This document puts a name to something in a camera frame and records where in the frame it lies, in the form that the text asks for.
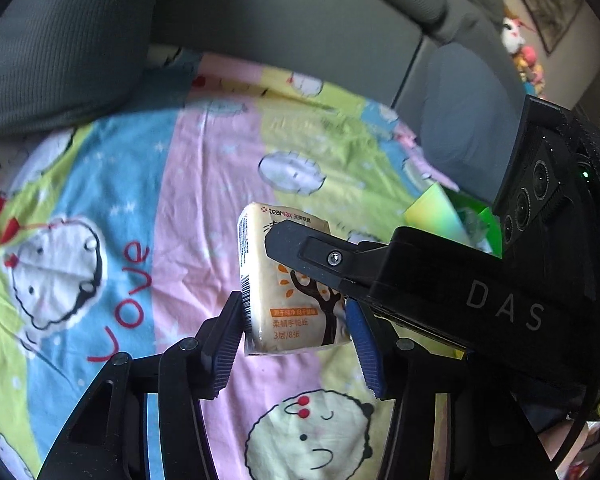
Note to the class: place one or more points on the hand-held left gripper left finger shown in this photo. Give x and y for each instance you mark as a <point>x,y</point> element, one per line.
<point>225,345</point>

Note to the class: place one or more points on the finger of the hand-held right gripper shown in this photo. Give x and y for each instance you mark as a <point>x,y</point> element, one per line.
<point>320,255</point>

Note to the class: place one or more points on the cream tissue pack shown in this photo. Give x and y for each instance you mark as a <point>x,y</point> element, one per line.
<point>260,285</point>

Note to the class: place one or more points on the grey smooth cushion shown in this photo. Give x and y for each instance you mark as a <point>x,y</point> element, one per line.
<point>465,110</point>

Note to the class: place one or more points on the green holographic box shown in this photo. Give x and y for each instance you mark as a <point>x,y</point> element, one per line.
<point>435,215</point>

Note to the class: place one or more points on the grey textured cushion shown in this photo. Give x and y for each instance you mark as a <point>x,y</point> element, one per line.
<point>55,60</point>

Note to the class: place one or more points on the white plush toy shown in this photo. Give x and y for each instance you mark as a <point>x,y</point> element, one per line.
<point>512,32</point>

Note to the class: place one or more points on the person's right forearm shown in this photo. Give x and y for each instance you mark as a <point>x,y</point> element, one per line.
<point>555,447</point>

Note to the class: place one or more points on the pile of colourful plush toys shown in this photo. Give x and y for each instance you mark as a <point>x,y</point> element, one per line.
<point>530,67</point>

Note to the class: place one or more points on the framed wall picture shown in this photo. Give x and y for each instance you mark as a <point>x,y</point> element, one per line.
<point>550,5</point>

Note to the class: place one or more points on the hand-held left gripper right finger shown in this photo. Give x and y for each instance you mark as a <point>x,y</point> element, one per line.
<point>367,360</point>

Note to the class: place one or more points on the grey sofa backrest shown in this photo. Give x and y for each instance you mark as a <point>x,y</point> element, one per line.
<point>280,5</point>

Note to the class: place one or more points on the cartoon printed blanket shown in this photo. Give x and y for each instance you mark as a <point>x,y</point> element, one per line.
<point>180,210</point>

